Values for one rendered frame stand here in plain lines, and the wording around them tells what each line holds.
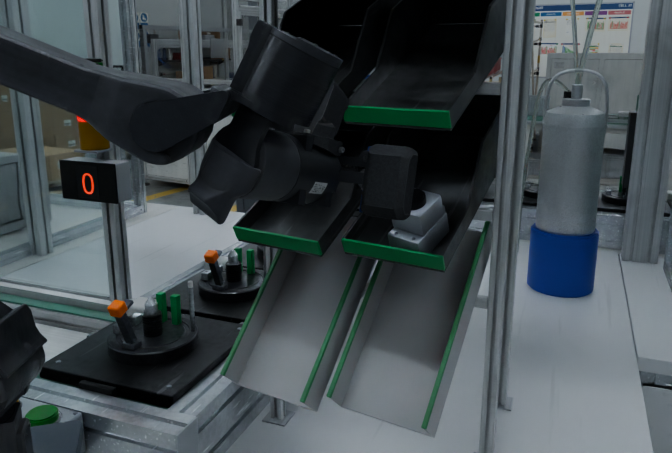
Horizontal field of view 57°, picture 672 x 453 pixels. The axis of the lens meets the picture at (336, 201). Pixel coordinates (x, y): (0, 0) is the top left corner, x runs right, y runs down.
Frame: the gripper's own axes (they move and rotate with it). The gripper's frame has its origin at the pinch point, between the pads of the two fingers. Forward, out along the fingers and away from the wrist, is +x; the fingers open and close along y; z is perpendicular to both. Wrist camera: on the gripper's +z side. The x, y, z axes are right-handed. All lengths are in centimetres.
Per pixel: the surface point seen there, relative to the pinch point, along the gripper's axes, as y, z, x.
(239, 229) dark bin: 20.1, -8.3, 10.0
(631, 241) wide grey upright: -15, -6, 137
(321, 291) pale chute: 13.9, -16.1, 22.2
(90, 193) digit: 62, -8, 20
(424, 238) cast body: -3.8, -5.6, 13.4
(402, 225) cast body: -1.1, -4.5, 12.9
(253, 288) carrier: 40, -23, 42
